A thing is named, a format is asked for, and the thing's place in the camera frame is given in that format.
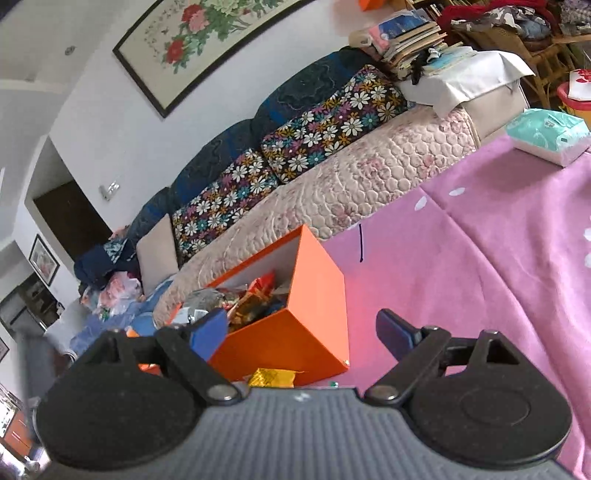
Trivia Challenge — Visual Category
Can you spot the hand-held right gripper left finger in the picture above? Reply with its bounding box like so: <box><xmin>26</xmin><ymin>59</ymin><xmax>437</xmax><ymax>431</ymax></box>
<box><xmin>74</xmin><ymin>308</ymin><xmax>244</xmax><ymax>408</ymax></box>

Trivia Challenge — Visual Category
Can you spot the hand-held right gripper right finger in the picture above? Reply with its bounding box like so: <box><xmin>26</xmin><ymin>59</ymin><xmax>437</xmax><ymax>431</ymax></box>
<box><xmin>364</xmin><ymin>309</ymin><xmax>533</xmax><ymax>409</ymax></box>

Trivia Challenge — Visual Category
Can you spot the pile of snack packets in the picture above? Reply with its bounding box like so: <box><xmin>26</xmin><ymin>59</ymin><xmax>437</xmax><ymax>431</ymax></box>
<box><xmin>182</xmin><ymin>271</ymin><xmax>293</xmax><ymax>334</ymax></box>

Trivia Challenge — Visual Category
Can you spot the orange cardboard box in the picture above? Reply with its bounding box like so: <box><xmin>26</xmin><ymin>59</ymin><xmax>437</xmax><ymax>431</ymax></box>
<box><xmin>168</xmin><ymin>224</ymin><xmax>350</xmax><ymax>384</ymax></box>

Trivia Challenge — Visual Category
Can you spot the blue denim cloth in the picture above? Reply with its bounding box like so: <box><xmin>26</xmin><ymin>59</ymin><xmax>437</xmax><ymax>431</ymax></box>
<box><xmin>69</xmin><ymin>288</ymin><xmax>174</xmax><ymax>356</ymax></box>

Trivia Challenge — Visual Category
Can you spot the gold foil snack packet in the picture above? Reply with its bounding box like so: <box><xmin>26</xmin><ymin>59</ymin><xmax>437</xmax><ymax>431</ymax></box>
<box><xmin>248</xmin><ymin>367</ymin><xmax>306</xmax><ymax>388</ymax></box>

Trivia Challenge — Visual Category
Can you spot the pink floral tablecloth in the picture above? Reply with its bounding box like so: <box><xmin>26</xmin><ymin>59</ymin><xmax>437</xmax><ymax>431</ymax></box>
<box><xmin>295</xmin><ymin>134</ymin><xmax>591</xmax><ymax>480</ymax></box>

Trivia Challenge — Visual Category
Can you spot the beige pillow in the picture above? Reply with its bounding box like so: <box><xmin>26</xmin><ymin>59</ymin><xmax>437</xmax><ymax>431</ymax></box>
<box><xmin>135</xmin><ymin>213</ymin><xmax>180</xmax><ymax>296</ymax></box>

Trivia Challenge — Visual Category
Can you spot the heap of dark and pink clothes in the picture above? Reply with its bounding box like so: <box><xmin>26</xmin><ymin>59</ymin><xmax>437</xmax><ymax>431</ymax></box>
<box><xmin>74</xmin><ymin>235</ymin><xmax>148</xmax><ymax>319</ymax></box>

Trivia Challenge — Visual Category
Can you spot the floral sofa cushion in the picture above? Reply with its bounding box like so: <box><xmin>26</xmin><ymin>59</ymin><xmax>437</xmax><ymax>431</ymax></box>
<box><xmin>261</xmin><ymin>65</ymin><xmax>409</xmax><ymax>185</ymax></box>
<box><xmin>171</xmin><ymin>148</ymin><xmax>280</xmax><ymax>264</ymax></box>

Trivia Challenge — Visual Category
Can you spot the beige quilted sofa cover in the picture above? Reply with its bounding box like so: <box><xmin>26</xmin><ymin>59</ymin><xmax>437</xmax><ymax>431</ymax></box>
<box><xmin>152</xmin><ymin>104</ymin><xmax>481</xmax><ymax>326</ymax></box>

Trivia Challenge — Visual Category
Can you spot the small framed picture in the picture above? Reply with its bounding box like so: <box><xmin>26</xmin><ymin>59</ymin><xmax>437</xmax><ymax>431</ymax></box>
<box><xmin>28</xmin><ymin>234</ymin><xmax>61</xmax><ymax>287</ymax></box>

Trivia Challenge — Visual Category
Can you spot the wooden cabinet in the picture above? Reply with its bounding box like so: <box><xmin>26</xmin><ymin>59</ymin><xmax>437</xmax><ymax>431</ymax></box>
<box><xmin>0</xmin><ymin>406</ymin><xmax>35</xmax><ymax>457</ymax></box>

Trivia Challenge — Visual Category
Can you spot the teal tissue pack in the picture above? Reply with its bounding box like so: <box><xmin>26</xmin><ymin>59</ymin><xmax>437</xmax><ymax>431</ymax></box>
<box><xmin>505</xmin><ymin>108</ymin><xmax>591</xmax><ymax>167</ymax></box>

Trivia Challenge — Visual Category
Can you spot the dark blue patterned sofa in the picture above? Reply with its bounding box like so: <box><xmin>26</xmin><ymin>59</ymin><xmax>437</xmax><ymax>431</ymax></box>
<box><xmin>127</xmin><ymin>46</ymin><xmax>532</xmax><ymax>324</ymax></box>

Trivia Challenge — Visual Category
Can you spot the red and yellow bucket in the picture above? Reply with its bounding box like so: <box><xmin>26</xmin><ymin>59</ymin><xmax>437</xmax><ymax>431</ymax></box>
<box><xmin>556</xmin><ymin>82</ymin><xmax>591</xmax><ymax>127</ymax></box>

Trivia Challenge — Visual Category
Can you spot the stack of books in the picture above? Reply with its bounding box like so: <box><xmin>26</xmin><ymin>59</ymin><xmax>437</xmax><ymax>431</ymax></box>
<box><xmin>349</xmin><ymin>7</ymin><xmax>478</xmax><ymax>77</ymax></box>

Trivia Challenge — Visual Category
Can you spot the framed flower painting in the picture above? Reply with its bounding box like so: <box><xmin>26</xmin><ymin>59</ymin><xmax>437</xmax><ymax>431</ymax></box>
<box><xmin>112</xmin><ymin>0</ymin><xmax>319</xmax><ymax>120</ymax></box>

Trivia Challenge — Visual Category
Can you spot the wicker chair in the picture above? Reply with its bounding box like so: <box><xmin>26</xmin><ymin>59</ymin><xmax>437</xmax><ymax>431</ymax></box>
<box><xmin>455</xmin><ymin>18</ymin><xmax>591</xmax><ymax>109</ymax></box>

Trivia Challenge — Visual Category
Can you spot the red and white paper bag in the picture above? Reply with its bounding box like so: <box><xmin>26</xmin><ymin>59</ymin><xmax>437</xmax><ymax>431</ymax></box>
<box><xmin>567</xmin><ymin>68</ymin><xmax>591</xmax><ymax>100</ymax></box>

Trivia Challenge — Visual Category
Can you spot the heap of clothes on chair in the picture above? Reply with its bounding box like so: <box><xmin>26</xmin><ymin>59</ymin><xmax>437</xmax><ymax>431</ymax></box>
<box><xmin>436</xmin><ymin>0</ymin><xmax>591</xmax><ymax>40</ymax></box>

